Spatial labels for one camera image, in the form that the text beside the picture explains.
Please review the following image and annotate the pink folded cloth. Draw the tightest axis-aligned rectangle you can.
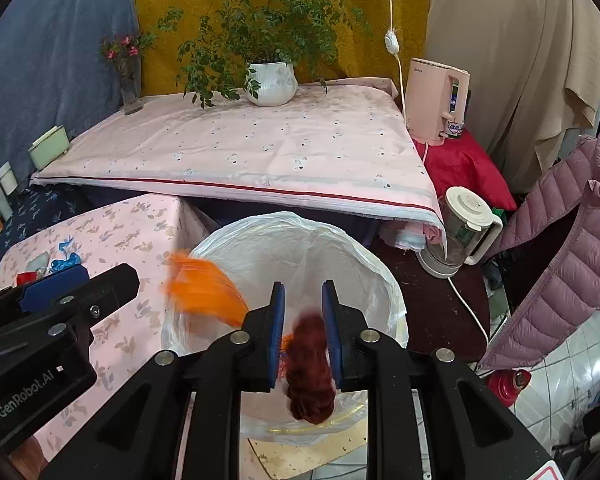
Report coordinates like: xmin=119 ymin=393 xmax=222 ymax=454
xmin=380 ymin=220 xmax=446 ymax=252

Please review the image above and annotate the glass vase with pink flowers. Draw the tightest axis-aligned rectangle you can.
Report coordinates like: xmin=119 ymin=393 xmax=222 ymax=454
xmin=99 ymin=34 xmax=156 ymax=116

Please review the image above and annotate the pink water dispenser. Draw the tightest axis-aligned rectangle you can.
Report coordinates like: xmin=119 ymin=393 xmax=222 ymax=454
xmin=404 ymin=57 xmax=472 ymax=147

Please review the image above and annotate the blue wrapper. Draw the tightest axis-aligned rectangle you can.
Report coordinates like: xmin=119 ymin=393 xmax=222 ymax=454
xmin=47 ymin=235 xmax=84 ymax=275

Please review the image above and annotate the dark red wrapper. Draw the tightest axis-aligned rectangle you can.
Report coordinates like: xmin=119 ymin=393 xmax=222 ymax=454
xmin=280 ymin=310 xmax=339 ymax=423

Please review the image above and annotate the white-lined trash bin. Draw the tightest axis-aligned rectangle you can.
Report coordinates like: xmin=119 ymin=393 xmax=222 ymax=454
xmin=161 ymin=211 xmax=410 ymax=442

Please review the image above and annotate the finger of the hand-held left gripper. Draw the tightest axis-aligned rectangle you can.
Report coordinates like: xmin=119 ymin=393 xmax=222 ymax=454
xmin=0 ymin=262 xmax=141 ymax=361
xmin=0 ymin=265 xmax=91 ymax=321

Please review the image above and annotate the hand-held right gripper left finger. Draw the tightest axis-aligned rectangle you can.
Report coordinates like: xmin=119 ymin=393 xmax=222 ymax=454
xmin=40 ymin=281 xmax=286 ymax=480

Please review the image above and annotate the pink dotted tablecloth red stripe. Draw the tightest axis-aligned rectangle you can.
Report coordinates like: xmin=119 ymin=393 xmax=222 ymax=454
xmin=29 ymin=77 xmax=448 ymax=261

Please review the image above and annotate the dark blue floral cloth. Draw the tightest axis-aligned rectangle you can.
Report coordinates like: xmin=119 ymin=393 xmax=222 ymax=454
xmin=0 ymin=185 xmax=101 ymax=301

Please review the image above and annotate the grey wrapper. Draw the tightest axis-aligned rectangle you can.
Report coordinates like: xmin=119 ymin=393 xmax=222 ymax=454
xmin=26 ymin=254 xmax=56 ymax=278

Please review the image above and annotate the white kettle cable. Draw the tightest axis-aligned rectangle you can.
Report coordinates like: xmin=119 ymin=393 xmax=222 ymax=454
xmin=447 ymin=275 xmax=492 ymax=352

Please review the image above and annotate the dark brown round table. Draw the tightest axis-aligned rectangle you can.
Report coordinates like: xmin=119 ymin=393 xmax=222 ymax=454
xmin=370 ymin=237 xmax=491 ymax=363

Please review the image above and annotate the orange plastic wrapper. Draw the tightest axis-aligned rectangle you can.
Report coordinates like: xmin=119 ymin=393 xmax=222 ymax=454
xmin=165 ymin=252 xmax=251 ymax=328

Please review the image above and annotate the red thermos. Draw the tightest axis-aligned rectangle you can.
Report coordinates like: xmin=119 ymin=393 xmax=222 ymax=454
xmin=485 ymin=367 xmax=533 ymax=408

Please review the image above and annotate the green potted plant white pot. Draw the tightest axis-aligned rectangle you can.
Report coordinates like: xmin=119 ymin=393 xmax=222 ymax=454
xmin=155 ymin=0 xmax=373 ymax=109

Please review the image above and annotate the beige curtain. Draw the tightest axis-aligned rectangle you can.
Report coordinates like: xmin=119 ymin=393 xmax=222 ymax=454
xmin=424 ymin=0 xmax=600 ymax=191

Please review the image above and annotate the white cable with switch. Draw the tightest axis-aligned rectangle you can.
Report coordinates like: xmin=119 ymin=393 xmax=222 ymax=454
xmin=379 ymin=0 xmax=411 ymax=116

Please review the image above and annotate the green tissue box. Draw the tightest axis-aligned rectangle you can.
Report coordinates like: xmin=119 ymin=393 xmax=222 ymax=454
xmin=28 ymin=126 xmax=71 ymax=171

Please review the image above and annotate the red cloth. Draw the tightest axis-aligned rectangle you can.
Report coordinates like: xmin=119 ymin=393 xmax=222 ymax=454
xmin=412 ymin=127 xmax=518 ymax=213

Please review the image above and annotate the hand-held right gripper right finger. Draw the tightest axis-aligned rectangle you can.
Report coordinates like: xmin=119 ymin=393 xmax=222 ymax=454
xmin=321 ymin=280 xmax=566 ymax=480

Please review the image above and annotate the purple down jacket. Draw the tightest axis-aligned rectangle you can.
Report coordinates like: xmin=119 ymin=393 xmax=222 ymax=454
xmin=477 ymin=131 xmax=600 ymax=371

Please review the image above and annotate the pink rabbit print tablecloth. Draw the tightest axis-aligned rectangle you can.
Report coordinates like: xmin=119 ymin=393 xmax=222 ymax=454
xmin=0 ymin=192 xmax=216 ymax=480

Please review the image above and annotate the blue backdrop cloth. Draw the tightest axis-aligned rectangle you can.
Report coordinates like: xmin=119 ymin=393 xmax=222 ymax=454
xmin=0 ymin=0 xmax=142 ymax=196

